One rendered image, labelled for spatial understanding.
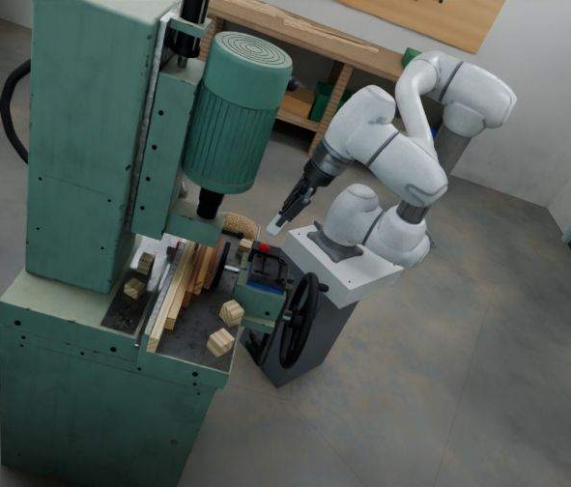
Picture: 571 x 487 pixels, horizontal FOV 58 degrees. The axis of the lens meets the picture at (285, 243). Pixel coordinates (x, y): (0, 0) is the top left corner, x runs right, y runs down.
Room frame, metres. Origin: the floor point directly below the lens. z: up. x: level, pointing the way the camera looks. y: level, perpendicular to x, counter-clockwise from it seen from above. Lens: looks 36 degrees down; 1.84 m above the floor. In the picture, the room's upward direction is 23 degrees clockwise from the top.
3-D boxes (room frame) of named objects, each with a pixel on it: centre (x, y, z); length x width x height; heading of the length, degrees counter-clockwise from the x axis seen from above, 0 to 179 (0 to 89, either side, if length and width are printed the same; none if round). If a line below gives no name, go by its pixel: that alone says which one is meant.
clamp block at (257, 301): (1.06, 0.02, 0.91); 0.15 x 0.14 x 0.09; 9
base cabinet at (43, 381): (1.03, 0.33, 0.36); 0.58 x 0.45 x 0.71; 99
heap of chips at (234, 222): (1.28, 0.16, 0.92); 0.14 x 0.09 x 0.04; 99
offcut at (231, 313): (0.91, 0.05, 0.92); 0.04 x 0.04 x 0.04; 56
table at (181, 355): (1.04, 0.10, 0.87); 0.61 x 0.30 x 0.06; 9
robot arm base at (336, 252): (1.73, -0.17, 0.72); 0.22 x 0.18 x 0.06; 54
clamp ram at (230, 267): (1.04, 0.10, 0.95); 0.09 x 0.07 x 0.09; 9
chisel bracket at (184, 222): (1.05, 0.23, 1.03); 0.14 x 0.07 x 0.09; 99
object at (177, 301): (1.09, 0.22, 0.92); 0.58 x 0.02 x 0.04; 9
